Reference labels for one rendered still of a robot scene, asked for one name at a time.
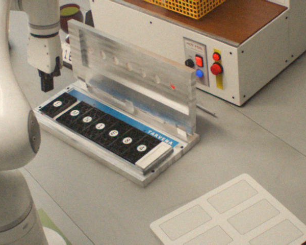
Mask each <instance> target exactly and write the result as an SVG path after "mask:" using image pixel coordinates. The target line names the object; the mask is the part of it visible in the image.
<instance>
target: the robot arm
mask: <svg viewBox="0 0 306 245"><path fill-rule="evenodd" d="M59 2H60V0H0V245H67V244H66V241H65V240H64V239H63V237H62V236H60V235H59V234H58V233H57V232H55V231H53V230H52V229H50V228H46V227H43V226H42V224H41V221H40V217H39V215H38V213H37V210H36V207H35V204H34V201H33V198H32V194H31V191H30V189H29V187H28V185H27V182H26V180H25V178H24V176H23V175H22V173H21V172H20V171H19V170H18V168H21V167H23V166H25V165H27V164H29V163H30V162H31V161H33V159H34V158H35V157H36V155H37V153H38V151H39V148H40V142H41V134H40V128H39V127H40V124H39V122H38V121H37V118H36V115H35V113H34V111H33V110H32V108H31V105H30V103H29V102H28V100H27V98H26V96H25V95H24V92H23V90H22V89H21V87H20V85H19V83H18V80H17V79H16V77H15V75H14V72H13V69H12V65H11V61H10V55H9V45H8V35H9V20H10V10H12V11H23V12H25V13H26V14H27V18H28V30H29V33H28V51H27V59H28V63H29V64H30V65H32V66H33V67H35V68H37V69H38V73H39V77H41V78H40V81H41V91H43V92H49V91H51V90H53V89H54V80H53V77H59V76H60V75H61V72H60V69H62V67H63V55H62V46H61V40H60V35H59V30H60V8H59Z"/></svg>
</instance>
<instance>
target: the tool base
mask: <svg viewBox="0 0 306 245"><path fill-rule="evenodd" d="M76 80H78V81H76V82H75V83H72V84H70V85H68V86H67V87H66V88H65V89H63V90H62V91H60V92H59V93H57V94H55V95H54V96H53V97H51V98H50V99H49V100H47V101H45V102H44V103H42V104H41V105H39V106H38V107H37V108H35V109H34V110H33V111H34V113H35V115H36V118H37V121H38V122H39V124H40V128H42V129H43V130H45V131H47V132H49V133H51V134H53V135H54V136H56V137H57V138H59V139H60V140H62V141H64V142H66V143H67V144H69V145H71V146H73V147H74V148H75V149H77V150H79V151H81V152H83V153H85V154H86V155H88V156H90V158H93V159H94V160H96V161H98V162H100V163H101V164H103V165H105V166H107V167H108V168H109V169H111V170H113V171H115V172H117V173H119V174H120V175H123V176H124V177H125V178H127V179H129V180H130V181H132V182H134V183H136V184H138V185H139V186H142V188H144V187H146V185H147V184H149V183H150V182H152V181H153V180H154V179H155V178H156V177H157V176H158V175H159V174H160V173H162V172H163V171H164V170H166V169H167V168H168V167H169V166H170V165H172V164H173V163H174V162H176V160H177V159H179V158H180V157H181V156H182V155H183V154H184V153H186V152H187V151H188V150H190V149H191V148H192V147H193V146H194V145H195V144H197V143H198V142H199V135H198V134H196V133H193V134H190V133H187V132H186V129H185V128H183V127H182V126H180V125H177V126H176V127H175V126H174V125H172V124H169V123H167V122H164V123H165V124H163V123H161V122H158V121H156V120H154V119H152V118H150V117H149V116H147V115H146V112H145V111H143V110H140V109H138V108H137V107H135V106H133V102H130V101H128V100H125V101H122V100H120V99H118V98H116V97H115V96H112V97H113V98H114V99H112V98H110V97H109V96H106V95H104V94H102V93H100V92H98V91H97V88H96V87H95V86H93V85H90V84H88V83H86V81H85V79H83V78H81V79H80V78H78V79H77V78H76ZM68 87H69V89H67V88H68ZM73 89H76V90H78V91H80V92H82V93H84V94H86V95H88V96H90V97H91V98H94V99H96V100H98V101H100V102H101V103H104V104H106V105H108V106H110V107H111V108H113V109H115V110H117V111H119V112H121V113H124V114H126V115H128V116H130V117H131V118H133V119H135V120H137V121H139V122H141V123H143V124H145V125H147V126H149V127H150V128H153V129H155V130H157V131H159V132H161V133H163V134H165V135H167V136H168V137H171V138H173V139H174V140H176V141H178V142H179V144H178V145H177V146H176V147H175V148H174V152H173V153H172V154H170V155H169V156H168V157H167V158H166V159H165V160H163V161H162V162H160V163H159V164H158V165H157V166H156V167H155V168H154V169H153V170H154V171H155V172H154V173H152V172H151V171H152V170H151V171H150V172H148V173H147V174H146V175H143V174H140V173H139V172H137V171H135V170H133V169H132V168H129V167H128V166H127V165H125V164H123V163H121V162H119V161H117V160H116V159H114V158H112V157H110V156H109V155H107V154H105V153H104V152H101V151H100V150H98V149H96V148H94V147H93V146H91V145H90V144H88V143H86V142H84V141H82V140H80V139H78V138H77V137H76V136H74V135H72V134H70V133H68V132H66V131H65V130H63V129H61V128H59V127H58V126H56V125H55V124H53V123H51V122H50V121H48V120H46V119H44V118H42V114H40V113H39V109H40V108H39V107H41V108H42V107H44V105H46V104H48V103H49V102H51V101H52V100H54V99H55V98H57V97H59V96H60V95H61V94H62V93H64V92H69V91H71V90H73ZM182 146H183V147H184V148H183V149H181V147H182Z"/></svg>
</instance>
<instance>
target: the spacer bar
mask: <svg viewBox="0 0 306 245"><path fill-rule="evenodd" d="M170 148H172V146H171V145H169V144H167V143H165V142H161V143H159V144H158V145H157V146H156V147H155V148H154V149H153V150H151V151H150V152H148V153H147V154H146V155H145V156H144V157H143V158H141V159H140V160H138V161H137V162H136V163H135V165H136V166H137V167H139V168H140V169H143V170H145V169H146V168H147V167H148V166H149V165H150V164H152V163H153V162H154V161H156V160H157V159H158V158H159V157H160V156H162V155H163V154H164V153H165V152H166V151H168V150H169V149H170Z"/></svg>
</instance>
